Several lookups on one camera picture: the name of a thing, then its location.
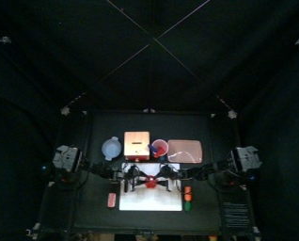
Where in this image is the red plastic utensil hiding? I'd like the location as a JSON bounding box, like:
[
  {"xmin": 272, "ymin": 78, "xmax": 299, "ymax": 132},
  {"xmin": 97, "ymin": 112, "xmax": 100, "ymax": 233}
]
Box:
[{"xmin": 153, "ymin": 145, "xmax": 168, "ymax": 159}]

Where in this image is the blue-grey bowl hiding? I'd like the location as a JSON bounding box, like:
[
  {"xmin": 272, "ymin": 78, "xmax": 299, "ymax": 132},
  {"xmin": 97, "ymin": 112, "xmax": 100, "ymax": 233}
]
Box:
[{"xmin": 100, "ymin": 136, "xmax": 124, "ymax": 162}]

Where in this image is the red drawer with wooden knob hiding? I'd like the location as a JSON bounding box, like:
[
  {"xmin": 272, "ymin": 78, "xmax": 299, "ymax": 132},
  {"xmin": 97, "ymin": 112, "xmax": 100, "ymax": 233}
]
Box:
[{"xmin": 127, "ymin": 155, "xmax": 149, "ymax": 163}]

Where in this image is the white block with red dot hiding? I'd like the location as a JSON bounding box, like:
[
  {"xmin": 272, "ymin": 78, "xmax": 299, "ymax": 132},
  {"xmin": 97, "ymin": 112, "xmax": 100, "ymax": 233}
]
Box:
[{"xmin": 107, "ymin": 192, "xmax": 117, "ymax": 209}]

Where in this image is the red play dough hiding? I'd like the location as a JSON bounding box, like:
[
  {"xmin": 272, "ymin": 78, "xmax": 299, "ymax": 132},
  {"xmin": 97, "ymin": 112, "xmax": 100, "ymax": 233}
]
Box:
[{"xmin": 143, "ymin": 175, "xmax": 159, "ymax": 189}]

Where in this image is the thin grey diagonal cord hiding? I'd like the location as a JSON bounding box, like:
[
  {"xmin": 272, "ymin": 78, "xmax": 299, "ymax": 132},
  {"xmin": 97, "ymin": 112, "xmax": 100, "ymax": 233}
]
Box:
[
  {"xmin": 64, "ymin": 0, "xmax": 211, "ymax": 108},
  {"xmin": 104, "ymin": 0, "xmax": 235, "ymax": 112}
]

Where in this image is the white cutting board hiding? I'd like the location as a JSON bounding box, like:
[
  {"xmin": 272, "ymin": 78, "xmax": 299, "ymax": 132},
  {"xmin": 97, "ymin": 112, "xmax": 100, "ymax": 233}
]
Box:
[{"xmin": 117, "ymin": 162, "xmax": 184, "ymax": 212}]

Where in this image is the pink plastic tray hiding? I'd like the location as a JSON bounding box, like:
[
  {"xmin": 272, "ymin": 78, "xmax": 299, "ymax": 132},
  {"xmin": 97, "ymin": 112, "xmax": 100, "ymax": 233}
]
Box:
[{"xmin": 165, "ymin": 138, "xmax": 204, "ymax": 165}]

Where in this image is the wooden box with slot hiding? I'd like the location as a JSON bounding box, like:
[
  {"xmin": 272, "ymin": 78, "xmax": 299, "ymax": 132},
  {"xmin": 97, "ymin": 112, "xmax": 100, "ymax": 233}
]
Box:
[{"xmin": 121, "ymin": 131, "xmax": 152, "ymax": 162}]

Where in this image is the red plastic cup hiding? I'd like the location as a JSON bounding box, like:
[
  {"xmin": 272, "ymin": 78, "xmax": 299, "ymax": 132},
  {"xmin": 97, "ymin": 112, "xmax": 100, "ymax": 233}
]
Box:
[{"xmin": 149, "ymin": 138, "xmax": 171, "ymax": 159}]

